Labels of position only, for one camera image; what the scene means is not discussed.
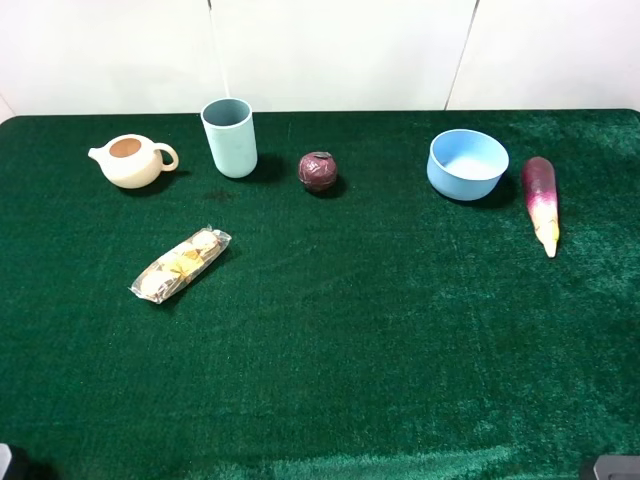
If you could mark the light blue tall cup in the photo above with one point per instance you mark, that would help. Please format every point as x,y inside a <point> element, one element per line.
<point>229,128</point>

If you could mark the grey object bottom right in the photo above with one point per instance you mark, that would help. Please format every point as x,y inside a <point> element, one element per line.
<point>611,467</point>

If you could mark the dark red round fruit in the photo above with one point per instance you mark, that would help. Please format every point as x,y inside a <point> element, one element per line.
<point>317,171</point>

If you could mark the green velvet tablecloth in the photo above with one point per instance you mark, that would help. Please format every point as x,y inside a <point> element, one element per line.
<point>374,330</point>

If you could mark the clear bag of pastries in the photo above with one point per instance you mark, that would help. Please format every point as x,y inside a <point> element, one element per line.
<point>179,266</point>

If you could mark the light blue bowl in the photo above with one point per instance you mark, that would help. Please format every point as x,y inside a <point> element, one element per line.
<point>465,165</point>

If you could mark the cream ceramic teapot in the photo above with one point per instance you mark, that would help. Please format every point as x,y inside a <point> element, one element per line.
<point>133,161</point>

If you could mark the purple white toy eggplant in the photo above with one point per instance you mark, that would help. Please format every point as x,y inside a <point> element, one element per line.
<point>540,192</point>

